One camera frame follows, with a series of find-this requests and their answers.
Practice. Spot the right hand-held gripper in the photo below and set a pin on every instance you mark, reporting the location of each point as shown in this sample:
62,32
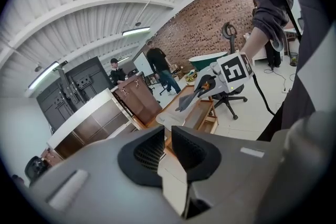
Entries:
233,70

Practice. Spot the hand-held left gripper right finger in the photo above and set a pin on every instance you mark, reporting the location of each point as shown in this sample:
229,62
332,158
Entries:
197,157

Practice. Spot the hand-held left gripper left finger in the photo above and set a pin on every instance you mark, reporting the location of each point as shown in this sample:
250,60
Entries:
141,162

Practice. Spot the low wooden shelf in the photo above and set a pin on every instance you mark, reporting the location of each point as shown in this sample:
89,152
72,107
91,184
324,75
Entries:
203,112

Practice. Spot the white slipper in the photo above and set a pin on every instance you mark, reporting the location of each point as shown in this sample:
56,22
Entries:
170,114

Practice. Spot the person's right forearm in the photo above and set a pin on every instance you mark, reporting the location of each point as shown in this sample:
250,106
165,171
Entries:
253,42

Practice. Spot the black office chair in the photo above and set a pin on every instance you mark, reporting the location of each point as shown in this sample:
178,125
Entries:
231,97

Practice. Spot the brown wooden cabinet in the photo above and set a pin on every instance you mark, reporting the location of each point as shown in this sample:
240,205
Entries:
141,99

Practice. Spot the green bathtub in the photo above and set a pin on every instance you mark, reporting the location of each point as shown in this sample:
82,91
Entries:
207,60

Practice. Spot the whiteboard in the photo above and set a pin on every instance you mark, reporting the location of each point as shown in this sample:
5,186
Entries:
143,64

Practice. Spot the white-topped brown counter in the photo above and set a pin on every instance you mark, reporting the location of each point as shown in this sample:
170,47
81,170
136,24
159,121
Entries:
92,118

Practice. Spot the long ceiling lamp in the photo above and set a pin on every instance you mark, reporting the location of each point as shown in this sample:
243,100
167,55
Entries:
43,74
136,31

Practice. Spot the black swivel chair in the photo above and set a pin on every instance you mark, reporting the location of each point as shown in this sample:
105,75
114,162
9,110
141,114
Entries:
35,169

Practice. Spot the black mesh wastebasket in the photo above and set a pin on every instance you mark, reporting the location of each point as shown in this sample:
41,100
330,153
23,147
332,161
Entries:
294,58

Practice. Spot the person's dark jacket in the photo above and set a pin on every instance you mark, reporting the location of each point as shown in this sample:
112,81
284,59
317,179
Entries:
309,34

